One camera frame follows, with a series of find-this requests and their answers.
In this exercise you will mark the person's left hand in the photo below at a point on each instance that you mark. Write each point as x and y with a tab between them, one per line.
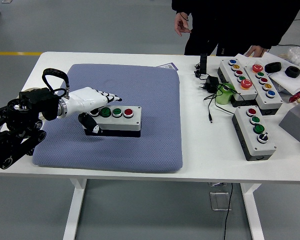
256	50

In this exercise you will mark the person's right hand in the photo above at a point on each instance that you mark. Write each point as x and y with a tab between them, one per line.
180	25

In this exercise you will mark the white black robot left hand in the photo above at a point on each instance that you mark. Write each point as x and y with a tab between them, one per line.
87	98

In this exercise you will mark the grey four-button control box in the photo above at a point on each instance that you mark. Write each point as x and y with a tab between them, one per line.
125	122
245	130

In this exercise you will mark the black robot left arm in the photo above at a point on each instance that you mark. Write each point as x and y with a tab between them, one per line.
27	112

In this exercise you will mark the grey five-button control box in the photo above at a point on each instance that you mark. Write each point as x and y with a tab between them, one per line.
276	100
227	72

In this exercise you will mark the small white paper sheet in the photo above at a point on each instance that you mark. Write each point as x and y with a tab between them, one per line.
243	58

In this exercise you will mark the clear plastic bag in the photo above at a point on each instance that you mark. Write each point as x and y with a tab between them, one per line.
298	56

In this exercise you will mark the purple label card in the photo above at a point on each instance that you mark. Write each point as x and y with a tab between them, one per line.
170	67

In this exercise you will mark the black upright device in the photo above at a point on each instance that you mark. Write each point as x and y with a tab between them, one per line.
203	63

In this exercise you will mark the large white paper sheet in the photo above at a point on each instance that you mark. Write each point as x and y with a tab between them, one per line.
287	83

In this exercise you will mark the black power adapter plug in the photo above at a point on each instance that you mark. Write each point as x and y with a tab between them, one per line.
211	81

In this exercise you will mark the blue-grey textured mat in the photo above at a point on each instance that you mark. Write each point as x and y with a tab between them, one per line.
140	82

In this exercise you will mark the green tape roll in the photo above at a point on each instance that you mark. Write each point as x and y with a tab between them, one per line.
222	97

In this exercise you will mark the grey block holder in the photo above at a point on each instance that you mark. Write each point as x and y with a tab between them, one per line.
295	125

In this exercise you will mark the white table leg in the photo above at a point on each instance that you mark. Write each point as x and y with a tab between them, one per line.
252	212
75	205

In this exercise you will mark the clear floor plate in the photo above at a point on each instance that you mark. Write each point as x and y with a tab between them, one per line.
217	200

